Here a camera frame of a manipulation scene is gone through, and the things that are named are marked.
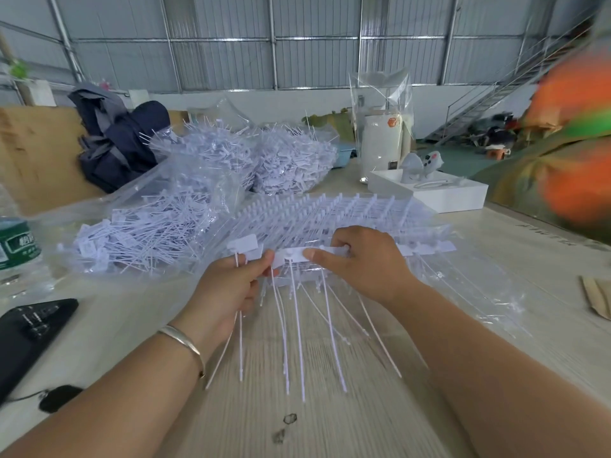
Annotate person's right hand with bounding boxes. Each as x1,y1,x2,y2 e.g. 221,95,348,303
304,226,422,309

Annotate person's left hand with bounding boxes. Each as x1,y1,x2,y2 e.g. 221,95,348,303
178,250,282,351

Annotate bunch of white cable ties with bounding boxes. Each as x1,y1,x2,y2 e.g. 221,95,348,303
205,235,404,404

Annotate person's right forearm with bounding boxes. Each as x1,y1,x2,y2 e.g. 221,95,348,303
388,280,611,458

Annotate person's left forearm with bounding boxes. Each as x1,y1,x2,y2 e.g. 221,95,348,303
0,324,216,458

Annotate stack of white tie sheets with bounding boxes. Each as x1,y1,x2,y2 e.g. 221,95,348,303
223,188,460,263

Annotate bagged white label ties heap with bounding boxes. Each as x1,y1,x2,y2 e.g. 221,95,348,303
150,116,261,192
252,123,341,195

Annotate light blue plastic basin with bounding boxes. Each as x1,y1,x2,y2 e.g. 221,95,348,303
329,142,359,171

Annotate loose white label ties pile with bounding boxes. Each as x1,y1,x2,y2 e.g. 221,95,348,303
56,183,242,282

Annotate white cylindrical appliance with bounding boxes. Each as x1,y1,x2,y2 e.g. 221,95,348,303
359,111,415,183

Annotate white flat box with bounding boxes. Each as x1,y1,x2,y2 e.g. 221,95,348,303
367,169,490,214

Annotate flat clear plastic bag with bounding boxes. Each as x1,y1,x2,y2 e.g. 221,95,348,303
334,200,542,344

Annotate tall clear plastic bag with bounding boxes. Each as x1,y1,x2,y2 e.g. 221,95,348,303
348,67,416,183

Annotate dark blue clothing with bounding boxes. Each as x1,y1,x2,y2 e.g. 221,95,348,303
68,82,171,194

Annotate metal staircase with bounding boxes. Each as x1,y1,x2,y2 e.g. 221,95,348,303
422,16,595,144

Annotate black phone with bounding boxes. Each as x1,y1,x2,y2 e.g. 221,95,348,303
0,298,80,405

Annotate wooden board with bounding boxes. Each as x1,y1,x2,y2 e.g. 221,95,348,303
0,106,115,216

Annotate green label water bottle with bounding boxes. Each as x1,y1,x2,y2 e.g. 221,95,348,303
0,185,54,301

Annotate brown cardboard piece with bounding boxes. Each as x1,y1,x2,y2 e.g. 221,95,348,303
579,274,611,322

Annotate silver bracelet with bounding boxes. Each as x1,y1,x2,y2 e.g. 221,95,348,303
157,325,207,380

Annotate small black device with cable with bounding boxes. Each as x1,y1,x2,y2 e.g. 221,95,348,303
0,385,86,414

